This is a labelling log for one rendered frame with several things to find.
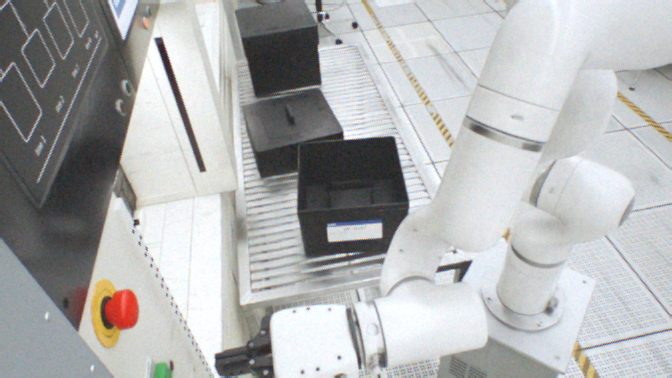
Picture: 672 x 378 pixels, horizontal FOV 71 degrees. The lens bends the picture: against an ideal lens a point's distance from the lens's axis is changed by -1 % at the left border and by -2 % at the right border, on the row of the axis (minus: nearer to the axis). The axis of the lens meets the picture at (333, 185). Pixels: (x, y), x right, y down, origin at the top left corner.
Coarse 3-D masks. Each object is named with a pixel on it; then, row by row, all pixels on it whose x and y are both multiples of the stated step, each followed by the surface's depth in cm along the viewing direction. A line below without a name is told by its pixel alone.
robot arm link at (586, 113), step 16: (512, 0) 60; (576, 80) 64; (592, 80) 64; (608, 80) 65; (576, 96) 65; (592, 96) 64; (608, 96) 65; (560, 112) 68; (576, 112) 66; (592, 112) 66; (608, 112) 67; (560, 128) 70; (576, 128) 69; (592, 128) 68; (560, 144) 73; (576, 144) 72; (592, 144) 72; (544, 160) 78; (544, 176) 84; (528, 192) 87
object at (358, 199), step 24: (312, 144) 135; (336, 144) 135; (360, 144) 136; (384, 144) 136; (312, 168) 141; (336, 168) 141; (360, 168) 142; (384, 168) 142; (312, 192) 143; (336, 192) 142; (360, 192) 142; (384, 192) 141; (312, 216) 116; (336, 216) 116; (360, 216) 116; (384, 216) 117; (312, 240) 122; (336, 240) 122; (360, 240) 122; (384, 240) 123
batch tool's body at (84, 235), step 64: (192, 0) 105; (128, 64) 67; (192, 64) 105; (128, 128) 113; (192, 128) 116; (0, 192) 32; (64, 192) 42; (192, 192) 129; (64, 256) 40; (128, 256) 56; (192, 256) 115; (128, 320) 46; (192, 320) 102
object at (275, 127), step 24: (288, 96) 167; (312, 96) 166; (264, 120) 157; (288, 120) 156; (312, 120) 155; (336, 120) 154; (264, 144) 147; (288, 144) 147; (264, 168) 149; (288, 168) 152
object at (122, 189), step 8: (120, 168) 113; (120, 176) 112; (120, 184) 111; (128, 184) 116; (120, 192) 110; (128, 192) 115; (128, 200) 114; (136, 200) 120; (128, 208) 113; (136, 224) 119
